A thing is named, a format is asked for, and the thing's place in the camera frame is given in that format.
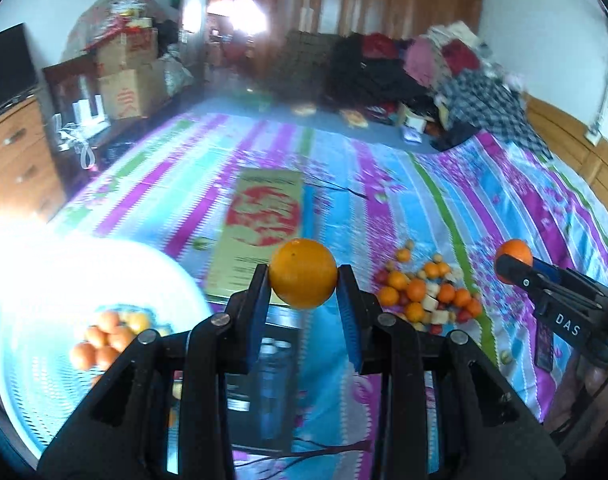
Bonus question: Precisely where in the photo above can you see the person's right hand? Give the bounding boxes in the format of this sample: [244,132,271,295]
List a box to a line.
[546,357,608,441]

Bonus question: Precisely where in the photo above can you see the large orange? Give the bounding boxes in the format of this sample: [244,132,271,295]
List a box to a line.
[268,238,339,310]

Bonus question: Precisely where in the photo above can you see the black television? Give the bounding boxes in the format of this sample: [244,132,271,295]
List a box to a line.
[0,22,40,121]

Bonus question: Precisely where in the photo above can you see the pile of clothes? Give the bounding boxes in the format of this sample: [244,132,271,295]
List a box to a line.
[329,20,554,161]

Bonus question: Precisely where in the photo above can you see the wooden wardrobe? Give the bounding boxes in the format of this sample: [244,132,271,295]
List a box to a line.
[256,0,487,91]

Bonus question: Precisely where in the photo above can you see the white cables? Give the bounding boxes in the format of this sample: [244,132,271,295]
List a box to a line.
[56,120,102,171]

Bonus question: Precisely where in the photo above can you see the black cardboard box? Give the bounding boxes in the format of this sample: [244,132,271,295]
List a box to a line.
[224,307,305,453]

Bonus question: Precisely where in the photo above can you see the small orange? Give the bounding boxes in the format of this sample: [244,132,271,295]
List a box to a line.
[494,239,533,283]

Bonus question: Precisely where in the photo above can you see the white wall cable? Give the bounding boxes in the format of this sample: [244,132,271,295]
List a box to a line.
[586,10,608,147]

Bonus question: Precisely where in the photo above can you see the floral striped bedsheet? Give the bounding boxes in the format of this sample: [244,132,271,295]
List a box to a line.
[49,110,608,480]

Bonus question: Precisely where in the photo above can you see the wooden dresser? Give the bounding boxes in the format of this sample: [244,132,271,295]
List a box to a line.
[0,92,67,223]

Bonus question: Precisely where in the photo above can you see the wooden bed headboard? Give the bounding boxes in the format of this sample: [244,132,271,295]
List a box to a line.
[526,95,608,221]

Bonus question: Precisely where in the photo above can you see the dark plaid cloth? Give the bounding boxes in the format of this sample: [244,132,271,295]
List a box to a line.
[274,30,335,103]

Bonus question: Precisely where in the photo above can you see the white router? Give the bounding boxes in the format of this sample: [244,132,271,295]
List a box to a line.
[71,95,110,126]

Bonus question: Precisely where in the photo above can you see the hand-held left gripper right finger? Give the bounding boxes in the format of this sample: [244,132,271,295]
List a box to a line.
[336,265,567,480]

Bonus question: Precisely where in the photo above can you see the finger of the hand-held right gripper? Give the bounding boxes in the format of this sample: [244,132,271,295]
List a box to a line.
[494,254,605,311]
[531,259,608,298]

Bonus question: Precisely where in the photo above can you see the pile of oranges and plums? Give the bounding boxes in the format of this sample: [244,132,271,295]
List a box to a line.
[69,307,177,431]
[374,240,484,336]

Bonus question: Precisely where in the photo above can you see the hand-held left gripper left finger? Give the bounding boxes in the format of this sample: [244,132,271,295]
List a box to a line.
[36,262,272,480]

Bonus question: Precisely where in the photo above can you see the red gift packets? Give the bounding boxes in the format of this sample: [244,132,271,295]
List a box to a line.
[84,2,155,51]

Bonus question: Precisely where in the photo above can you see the small cardboard box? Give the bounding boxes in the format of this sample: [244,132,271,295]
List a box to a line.
[95,27,159,78]

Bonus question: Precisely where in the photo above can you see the large cardboard box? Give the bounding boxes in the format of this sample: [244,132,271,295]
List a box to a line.
[98,62,169,121]

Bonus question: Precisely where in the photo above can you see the round floral covered board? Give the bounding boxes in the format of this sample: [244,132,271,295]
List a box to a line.
[64,0,165,56]

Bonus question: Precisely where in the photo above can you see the dark wooden desk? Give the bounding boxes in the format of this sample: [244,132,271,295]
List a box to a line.
[54,95,185,186]

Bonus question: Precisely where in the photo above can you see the white plastic bag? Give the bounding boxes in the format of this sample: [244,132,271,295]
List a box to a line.
[161,55,195,96]

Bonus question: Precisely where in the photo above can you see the yellow box with red emblem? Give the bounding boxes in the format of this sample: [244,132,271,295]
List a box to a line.
[204,167,305,306]

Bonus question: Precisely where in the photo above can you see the small white box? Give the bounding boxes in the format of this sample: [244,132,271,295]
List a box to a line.
[401,105,429,141]

